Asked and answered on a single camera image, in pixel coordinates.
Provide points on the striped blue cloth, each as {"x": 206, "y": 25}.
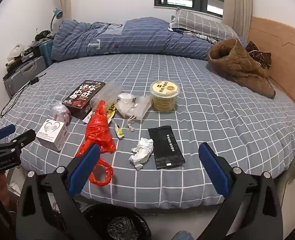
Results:
{"x": 202, "y": 37}

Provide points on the wooden headboard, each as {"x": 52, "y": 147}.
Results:
{"x": 287, "y": 62}

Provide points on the grey suitcase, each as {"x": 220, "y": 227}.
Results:
{"x": 25, "y": 73}

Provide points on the white earphone box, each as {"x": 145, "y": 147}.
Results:
{"x": 51, "y": 135}

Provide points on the dark patterned cushion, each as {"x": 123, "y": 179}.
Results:
{"x": 258, "y": 53}

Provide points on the yellow round tub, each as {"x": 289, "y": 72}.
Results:
{"x": 163, "y": 97}

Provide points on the brown cookie box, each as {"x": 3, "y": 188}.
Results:
{"x": 83, "y": 95}

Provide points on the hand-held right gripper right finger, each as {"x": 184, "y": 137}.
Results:
{"x": 213, "y": 170}

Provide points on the red plastic bag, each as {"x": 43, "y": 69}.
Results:
{"x": 97, "y": 127}

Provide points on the dark clutter pile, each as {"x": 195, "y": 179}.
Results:
{"x": 42, "y": 35}

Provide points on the blue desk lamp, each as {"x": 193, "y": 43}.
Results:
{"x": 58, "y": 13}

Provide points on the black foil packet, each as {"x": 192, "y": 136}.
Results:
{"x": 166, "y": 147}

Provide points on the brown padded jacket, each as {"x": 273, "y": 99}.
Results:
{"x": 240, "y": 65}

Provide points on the grey checked pillow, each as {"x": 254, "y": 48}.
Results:
{"x": 202, "y": 23}

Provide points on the teal suitcase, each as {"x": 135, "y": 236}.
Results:
{"x": 46, "y": 51}

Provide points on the black trash bin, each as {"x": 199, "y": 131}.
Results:
{"x": 122, "y": 227}

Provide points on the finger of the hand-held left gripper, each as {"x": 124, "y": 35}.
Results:
{"x": 5, "y": 130}
{"x": 25, "y": 136}

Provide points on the yellow snack wrapper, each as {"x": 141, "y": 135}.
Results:
{"x": 111, "y": 113}

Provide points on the white plastic object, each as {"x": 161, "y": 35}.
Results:
{"x": 16, "y": 51}

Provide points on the blue striped quilt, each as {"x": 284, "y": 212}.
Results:
{"x": 142, "y": 37}

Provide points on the small yellow sachet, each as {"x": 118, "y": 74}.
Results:
{"x": 119, "y": 131}

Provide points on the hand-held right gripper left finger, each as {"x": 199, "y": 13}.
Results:
{"x": 85, "y": 170}

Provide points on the clear plastic tray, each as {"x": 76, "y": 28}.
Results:
{"x": 110, "y": 92}

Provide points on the white tissue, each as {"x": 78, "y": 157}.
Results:
{"x": 142, "y": 151}

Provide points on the clear plastic bag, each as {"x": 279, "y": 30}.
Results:
{"x": 61, "y": 112}

